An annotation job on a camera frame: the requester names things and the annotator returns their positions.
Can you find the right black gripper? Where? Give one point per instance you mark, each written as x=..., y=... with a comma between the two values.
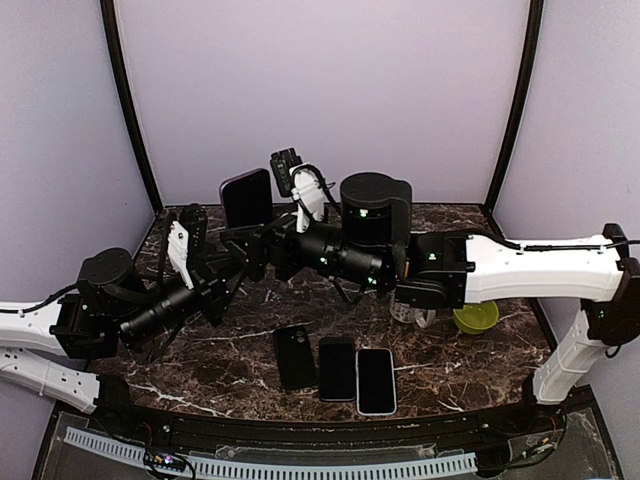
x=280, y=235

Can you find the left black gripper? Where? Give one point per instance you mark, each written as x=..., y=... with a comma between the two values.
x=216, y=283

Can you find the purple smartphone dark screen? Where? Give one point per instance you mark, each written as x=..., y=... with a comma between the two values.
x=337, y=371

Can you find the light blue smartphone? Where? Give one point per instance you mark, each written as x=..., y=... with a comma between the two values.
x=375, y=383

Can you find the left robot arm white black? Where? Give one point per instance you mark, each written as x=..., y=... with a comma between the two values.
x=108, y=306

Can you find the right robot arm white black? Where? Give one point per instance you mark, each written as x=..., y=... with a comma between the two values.
x=375, y=248

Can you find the white patterned mug yellow inside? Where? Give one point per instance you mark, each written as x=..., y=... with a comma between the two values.
x=406, y=314

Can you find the lime green bowl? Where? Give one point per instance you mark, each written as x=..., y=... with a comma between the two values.
x=475, y=319

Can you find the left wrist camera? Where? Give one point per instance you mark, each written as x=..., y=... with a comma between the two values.
x=184, y=236

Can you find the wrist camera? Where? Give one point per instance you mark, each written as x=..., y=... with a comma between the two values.
x=305, y=185
x=184, y=236

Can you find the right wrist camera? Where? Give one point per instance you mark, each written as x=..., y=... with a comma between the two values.
x=305, y=185

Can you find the black front rail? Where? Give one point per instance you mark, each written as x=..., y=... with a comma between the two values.
x=186, y=430

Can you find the white slotted cable duct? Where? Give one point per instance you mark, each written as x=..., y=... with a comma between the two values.
x=237, y=463

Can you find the left black frame post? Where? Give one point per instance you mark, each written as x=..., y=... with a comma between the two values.
x=128, y=109

